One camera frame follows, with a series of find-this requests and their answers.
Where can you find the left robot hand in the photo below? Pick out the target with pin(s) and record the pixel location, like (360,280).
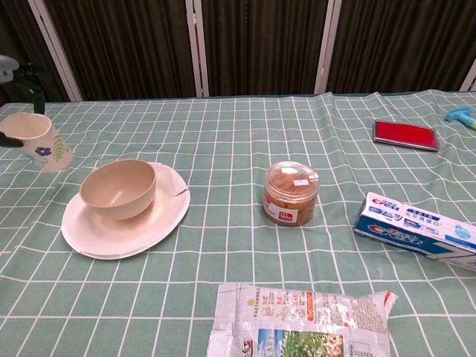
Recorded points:
(7,68)

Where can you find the clear plastic snack jar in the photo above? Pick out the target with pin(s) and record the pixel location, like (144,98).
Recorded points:
(292,197)

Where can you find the white screen frame post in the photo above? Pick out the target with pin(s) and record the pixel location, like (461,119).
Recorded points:
(56,48)
(327,44)
(197,48)
(469,78)

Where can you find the beige bowl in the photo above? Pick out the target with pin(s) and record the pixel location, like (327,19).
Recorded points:
(119,186)

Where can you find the red ink pad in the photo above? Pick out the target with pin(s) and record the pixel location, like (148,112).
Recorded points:
(405,134)

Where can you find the crumpled plastic snack bag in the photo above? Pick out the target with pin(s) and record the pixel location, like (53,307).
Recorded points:
(297,327)

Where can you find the light blue toy hammer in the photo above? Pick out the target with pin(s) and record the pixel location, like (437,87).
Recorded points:
(459,115)

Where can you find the green checked tablecloth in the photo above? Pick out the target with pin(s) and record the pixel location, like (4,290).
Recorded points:
(230,141)

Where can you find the white paper plate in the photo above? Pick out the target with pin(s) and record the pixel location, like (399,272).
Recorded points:
(158,230)

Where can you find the white cup with blue flower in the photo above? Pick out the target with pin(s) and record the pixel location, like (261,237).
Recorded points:
(41,145)

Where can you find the blue white toothpaste box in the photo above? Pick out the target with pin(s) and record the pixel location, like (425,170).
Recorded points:
(401,227)

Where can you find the dark fabric screen panel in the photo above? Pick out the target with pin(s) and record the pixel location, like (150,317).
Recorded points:
(18,33)
(126,44)
(264,44)
(401,41)

